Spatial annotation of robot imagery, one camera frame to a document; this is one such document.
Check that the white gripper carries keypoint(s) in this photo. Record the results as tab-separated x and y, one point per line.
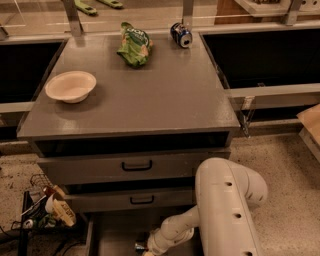
152	246

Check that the redbull can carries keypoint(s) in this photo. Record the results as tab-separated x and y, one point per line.
140	248

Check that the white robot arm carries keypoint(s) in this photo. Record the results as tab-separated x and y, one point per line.
225	193

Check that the grey open bottom drawer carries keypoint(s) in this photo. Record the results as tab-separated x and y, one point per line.
115	233

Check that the grey middle drawer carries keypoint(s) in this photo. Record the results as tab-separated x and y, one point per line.
131	199

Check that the grey top drawer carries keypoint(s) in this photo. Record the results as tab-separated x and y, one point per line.
93	169

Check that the grey drawer cabinet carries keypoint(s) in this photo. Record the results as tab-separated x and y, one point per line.
174	103

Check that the blue pepsi can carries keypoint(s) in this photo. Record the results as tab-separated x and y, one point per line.
181	35

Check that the white paper bowl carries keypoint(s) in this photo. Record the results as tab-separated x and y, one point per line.
70	87

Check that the green chip bag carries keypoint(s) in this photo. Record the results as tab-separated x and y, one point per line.
135	47

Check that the brown cardboard box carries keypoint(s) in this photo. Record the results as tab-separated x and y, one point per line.
310	119

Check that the wooden shelf unit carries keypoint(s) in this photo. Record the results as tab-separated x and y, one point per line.
288	12

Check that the green tool right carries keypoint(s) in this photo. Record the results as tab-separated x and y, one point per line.
112	3

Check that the green tool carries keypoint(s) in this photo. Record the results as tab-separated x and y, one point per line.
85	8
112	3

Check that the green tool left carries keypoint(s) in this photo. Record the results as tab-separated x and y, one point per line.
85	8

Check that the black wire rack with items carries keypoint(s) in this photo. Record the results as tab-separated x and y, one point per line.
44	210

